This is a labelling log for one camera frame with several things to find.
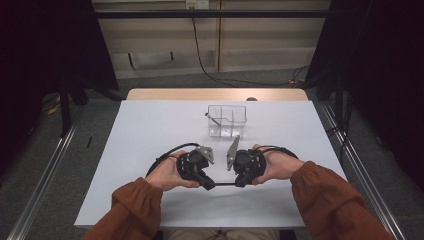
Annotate white table sheet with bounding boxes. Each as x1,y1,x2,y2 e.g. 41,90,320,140
73,99,368,231

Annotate long black wall cable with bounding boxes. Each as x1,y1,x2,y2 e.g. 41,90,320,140
190,8,311,88

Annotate wooden table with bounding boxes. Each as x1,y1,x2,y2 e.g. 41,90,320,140
125,87,310,102

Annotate clear plastic organizer box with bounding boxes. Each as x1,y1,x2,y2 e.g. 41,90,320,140
207,104,248,139

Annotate yellow floor cable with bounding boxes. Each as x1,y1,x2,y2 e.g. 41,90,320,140
45,95,63,116

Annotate right hand-held gripper cable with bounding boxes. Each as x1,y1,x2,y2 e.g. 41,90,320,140
254,145,300,160

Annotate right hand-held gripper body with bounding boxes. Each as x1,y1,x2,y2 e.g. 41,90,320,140
226,135,267,184

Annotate black stand post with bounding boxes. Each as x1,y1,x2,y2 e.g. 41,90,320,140
58,79,73,138
334,71,345,161

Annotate aluminium floor rail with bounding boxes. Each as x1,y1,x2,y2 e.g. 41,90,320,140
6,109,85,240
319,101,406,240

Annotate person's left hand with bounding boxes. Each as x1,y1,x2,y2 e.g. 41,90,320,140
145,150,200,192

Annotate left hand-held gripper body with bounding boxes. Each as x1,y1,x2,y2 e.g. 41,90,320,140
176,146,216,181

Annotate white wall socket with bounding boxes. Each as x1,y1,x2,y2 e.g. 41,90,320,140
185,0,211,10

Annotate hand-held gripper cable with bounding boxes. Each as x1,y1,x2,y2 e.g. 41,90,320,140
145,142,201,178
254,145,300,160

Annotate person's right hand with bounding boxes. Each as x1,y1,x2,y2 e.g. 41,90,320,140
251,143,306,186

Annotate black cables beside table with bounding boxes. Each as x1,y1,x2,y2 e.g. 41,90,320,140
327,124,352,162

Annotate black horizontal bar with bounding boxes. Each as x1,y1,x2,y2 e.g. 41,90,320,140
94,9,330,20

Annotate left hand-held gripper cable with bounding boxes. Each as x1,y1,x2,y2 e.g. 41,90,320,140
145,142,201,178

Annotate black curtain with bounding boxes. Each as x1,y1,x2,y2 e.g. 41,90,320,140
304,0,424,193
0,0,120,178

